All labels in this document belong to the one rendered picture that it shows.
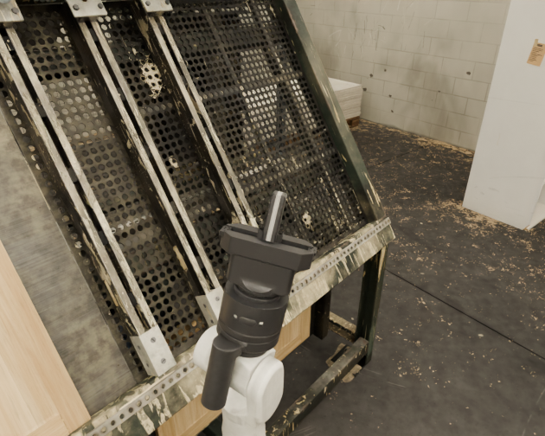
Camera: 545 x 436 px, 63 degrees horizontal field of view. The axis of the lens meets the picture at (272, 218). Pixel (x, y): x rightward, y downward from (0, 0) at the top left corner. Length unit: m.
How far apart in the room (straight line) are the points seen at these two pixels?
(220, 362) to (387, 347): 2.18
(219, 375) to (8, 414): 0.75
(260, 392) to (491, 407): 2.07
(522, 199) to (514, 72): 1.01
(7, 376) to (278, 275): 0.85
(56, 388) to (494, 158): 3.63
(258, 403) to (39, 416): 0.75
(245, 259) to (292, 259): 0.06
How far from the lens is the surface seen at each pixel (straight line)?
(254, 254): 0.55
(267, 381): 0.62
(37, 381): 1.27
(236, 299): 0.57
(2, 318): 1.26
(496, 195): 4.22
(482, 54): 5.65
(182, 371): 1.36
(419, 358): 2.71
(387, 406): 2.45
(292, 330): 2.18
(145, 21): 1.62
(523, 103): 3.97
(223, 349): 0.58
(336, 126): 2.01
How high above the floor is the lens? 1.89
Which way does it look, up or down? 29 degrees down
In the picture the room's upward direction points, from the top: straight up
